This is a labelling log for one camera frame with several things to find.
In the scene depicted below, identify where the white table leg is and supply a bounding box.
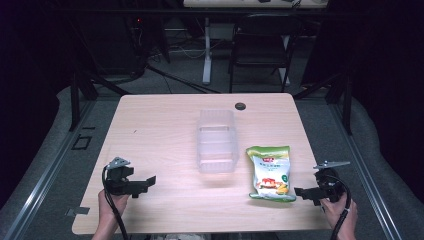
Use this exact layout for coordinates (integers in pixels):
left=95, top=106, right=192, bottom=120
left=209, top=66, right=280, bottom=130
left=201, top=16, right=215, bottom=86

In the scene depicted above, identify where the person's right hand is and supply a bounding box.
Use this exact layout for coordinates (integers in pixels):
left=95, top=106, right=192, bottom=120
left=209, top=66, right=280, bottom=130
left=319, top=194, right=359, bottom=240

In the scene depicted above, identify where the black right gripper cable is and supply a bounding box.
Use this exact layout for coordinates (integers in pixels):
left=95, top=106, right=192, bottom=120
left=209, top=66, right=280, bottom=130
left=324, top=173, right=353, bottom=240

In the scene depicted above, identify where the green and white snack bag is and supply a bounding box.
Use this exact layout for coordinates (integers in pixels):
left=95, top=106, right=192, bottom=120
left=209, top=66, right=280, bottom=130
left=245, top=144, right=298, bottom=203

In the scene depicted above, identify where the black folding chair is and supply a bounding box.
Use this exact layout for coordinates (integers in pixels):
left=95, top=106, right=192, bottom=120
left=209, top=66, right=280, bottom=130
left=228, top=13, right=303, bottom=94

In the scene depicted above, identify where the grey tape strip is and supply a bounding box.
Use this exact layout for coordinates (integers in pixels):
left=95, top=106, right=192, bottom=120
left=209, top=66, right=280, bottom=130
left=65, top=206, right=91, bottom=218

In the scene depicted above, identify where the person's left hand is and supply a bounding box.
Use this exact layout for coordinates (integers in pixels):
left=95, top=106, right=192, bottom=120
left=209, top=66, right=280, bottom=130
left=97, top=189, right=131, bottom=231

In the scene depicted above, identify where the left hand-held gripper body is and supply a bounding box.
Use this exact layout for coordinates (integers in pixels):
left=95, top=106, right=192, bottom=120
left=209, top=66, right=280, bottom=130
left=104, top=156, right=149, bottom=197

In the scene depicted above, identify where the aluminium floor rail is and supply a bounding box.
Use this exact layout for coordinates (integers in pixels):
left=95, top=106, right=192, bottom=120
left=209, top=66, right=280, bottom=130
left=328, top=101, right=403, bottom=240
left=0, top=99, right=98, bottom=240

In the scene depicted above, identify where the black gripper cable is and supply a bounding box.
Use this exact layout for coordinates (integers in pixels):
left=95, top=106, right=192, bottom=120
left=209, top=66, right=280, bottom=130
left=101, top=164, right=130, bottom=240
left=324, top=173, right=353, bottom=240

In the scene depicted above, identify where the clear plastic storage box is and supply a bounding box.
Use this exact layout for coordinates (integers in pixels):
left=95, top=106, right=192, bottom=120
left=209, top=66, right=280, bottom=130
left=195, top=108, right=241, bottom=175

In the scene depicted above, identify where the black floor cable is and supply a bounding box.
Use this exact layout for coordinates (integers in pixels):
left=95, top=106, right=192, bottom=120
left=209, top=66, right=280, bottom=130
left=145, top=63, right=221, bottom=95

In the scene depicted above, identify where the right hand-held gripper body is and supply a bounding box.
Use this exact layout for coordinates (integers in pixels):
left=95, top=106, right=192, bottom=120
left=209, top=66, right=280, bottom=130
left=312, top=160, right=352, bottom=205

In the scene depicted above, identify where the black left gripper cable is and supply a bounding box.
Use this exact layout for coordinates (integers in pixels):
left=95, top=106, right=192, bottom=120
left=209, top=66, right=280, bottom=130
left=101, top=164, right=130, bottom=240

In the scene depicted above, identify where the black metal frame stand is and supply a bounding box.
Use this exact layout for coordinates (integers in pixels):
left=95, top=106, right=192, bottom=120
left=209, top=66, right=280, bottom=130
left=292, top=63, right=355, bottom=136
left=66, top=59, right=131, bottom=133

